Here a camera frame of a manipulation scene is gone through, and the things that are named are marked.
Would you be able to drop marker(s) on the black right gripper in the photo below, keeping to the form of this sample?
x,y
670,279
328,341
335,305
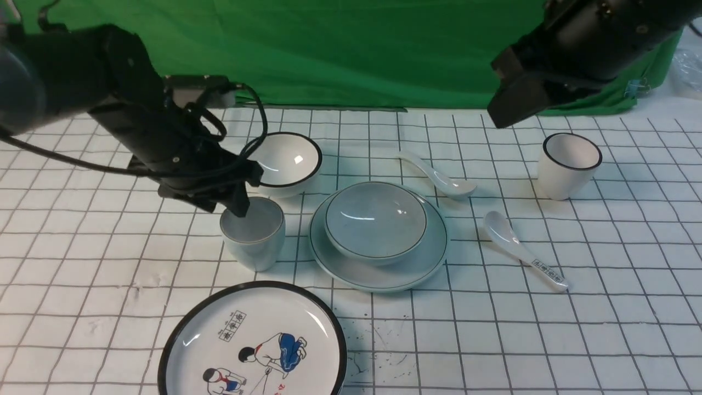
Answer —
x,y
533,78

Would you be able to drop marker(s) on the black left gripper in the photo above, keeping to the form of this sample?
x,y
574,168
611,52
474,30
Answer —
x,y
186,161

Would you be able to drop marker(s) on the pale blue cup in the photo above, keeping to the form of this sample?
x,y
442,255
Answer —
x,y
255,240

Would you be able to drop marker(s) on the plain white ceramic spoon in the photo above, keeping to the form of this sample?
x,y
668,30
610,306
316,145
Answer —
x,y
455,189

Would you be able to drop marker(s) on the pale blue bowl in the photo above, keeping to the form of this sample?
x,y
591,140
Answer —
x,y
375,222

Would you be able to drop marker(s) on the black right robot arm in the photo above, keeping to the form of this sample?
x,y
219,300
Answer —
x,y
578,49

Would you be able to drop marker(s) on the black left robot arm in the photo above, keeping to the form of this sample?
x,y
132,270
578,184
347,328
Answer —
x,y
106,72

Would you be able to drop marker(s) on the white bowl black rim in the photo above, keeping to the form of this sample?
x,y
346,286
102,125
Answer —
x,y
290,162

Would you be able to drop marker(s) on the white cup black rim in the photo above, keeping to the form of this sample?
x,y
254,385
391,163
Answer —
x,y
567,163

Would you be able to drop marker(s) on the blue binder clip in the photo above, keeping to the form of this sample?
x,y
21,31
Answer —
x,y
639,87

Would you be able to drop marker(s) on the white plate with cartoon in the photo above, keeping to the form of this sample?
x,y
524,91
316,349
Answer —
x,y
260,337

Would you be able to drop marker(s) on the green backdrop cloth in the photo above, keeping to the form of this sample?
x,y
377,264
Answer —
x,y
375,54

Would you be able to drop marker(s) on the clear plastic bag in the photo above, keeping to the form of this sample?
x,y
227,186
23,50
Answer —
x,y
685,73

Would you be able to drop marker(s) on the white spoon with characters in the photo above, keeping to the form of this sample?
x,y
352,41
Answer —
x,y
500,232

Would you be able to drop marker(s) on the pale blue flat plate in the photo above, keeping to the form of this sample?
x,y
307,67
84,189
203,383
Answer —
x,y
408,272

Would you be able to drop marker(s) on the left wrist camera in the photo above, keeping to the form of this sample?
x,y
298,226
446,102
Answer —
x,y
187,88

